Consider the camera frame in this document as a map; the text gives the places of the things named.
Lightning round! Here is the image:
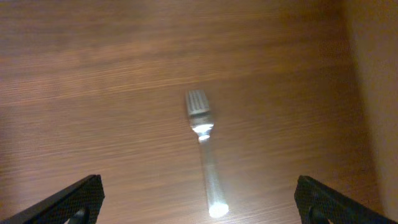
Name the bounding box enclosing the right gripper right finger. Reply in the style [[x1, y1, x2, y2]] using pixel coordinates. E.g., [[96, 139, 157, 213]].
[[294, 175, 397, 224]]

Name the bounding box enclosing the metal fork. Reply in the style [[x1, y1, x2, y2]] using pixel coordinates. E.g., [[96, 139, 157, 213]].
[[186, 90, 229, 218]]

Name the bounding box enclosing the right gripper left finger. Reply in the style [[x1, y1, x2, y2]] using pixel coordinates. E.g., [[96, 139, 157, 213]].
[[1, 175, 105, 224]]

